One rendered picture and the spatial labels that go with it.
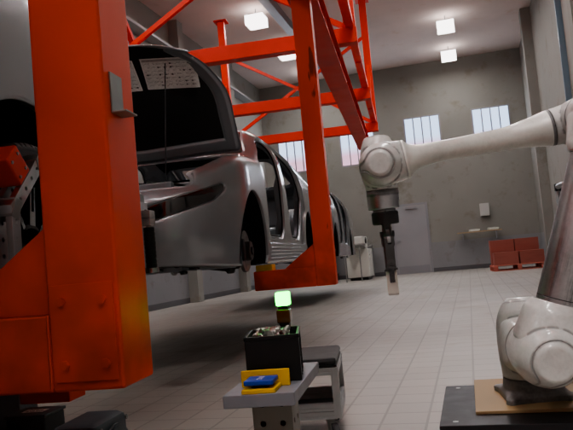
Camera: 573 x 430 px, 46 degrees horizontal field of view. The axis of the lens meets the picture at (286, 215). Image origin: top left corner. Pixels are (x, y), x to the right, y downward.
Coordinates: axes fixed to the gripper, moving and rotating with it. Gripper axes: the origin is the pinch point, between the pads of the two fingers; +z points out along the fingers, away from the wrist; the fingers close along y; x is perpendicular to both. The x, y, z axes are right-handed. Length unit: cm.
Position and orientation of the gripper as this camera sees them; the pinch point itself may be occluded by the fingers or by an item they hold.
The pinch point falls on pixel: (392, 282)
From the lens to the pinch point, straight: 193.6
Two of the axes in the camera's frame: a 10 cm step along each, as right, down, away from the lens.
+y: 0.9, 0.0, 10.0
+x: -9.9, 1.1, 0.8
